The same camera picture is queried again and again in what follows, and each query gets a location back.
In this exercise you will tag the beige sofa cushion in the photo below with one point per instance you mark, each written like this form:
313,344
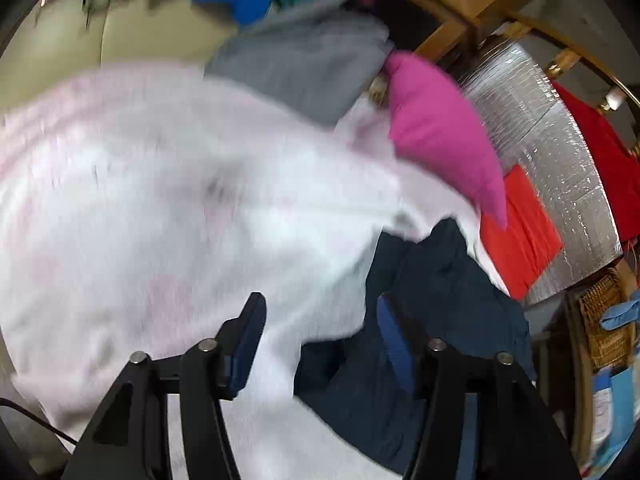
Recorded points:
140,37

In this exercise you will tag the orange-red cushion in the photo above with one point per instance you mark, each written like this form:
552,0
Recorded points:
522,240

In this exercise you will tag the silver foil insulation mat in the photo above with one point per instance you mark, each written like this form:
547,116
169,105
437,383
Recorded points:
545,130

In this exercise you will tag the light blue cloth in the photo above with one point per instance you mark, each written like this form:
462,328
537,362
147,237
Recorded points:
622,312

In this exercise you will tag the wicker basket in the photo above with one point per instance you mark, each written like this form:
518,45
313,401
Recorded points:
605,330

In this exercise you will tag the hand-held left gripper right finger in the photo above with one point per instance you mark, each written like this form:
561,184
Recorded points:
395,342

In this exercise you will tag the grey hooded sweatshirt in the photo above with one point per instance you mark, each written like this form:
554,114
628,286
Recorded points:
310,65

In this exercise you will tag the red cloth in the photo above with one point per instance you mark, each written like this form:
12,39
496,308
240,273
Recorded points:
600,160

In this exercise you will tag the navy blue garment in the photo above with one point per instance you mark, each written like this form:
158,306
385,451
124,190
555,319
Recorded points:
450,285

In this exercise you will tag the blue white box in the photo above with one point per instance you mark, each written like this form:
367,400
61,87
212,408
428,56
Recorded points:
617,400

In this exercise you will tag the pale pink fleece blanket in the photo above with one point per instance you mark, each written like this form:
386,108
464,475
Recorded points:
150,185

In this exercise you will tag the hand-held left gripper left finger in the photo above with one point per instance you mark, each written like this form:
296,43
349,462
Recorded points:
245,350

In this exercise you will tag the patterned beige small cloth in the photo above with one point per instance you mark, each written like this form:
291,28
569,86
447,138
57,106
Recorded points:
377,91

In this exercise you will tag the magenta pillow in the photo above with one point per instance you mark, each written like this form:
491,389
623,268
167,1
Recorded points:
440,135

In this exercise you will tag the wooden brass railing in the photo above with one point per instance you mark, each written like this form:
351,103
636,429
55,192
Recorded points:
565,57

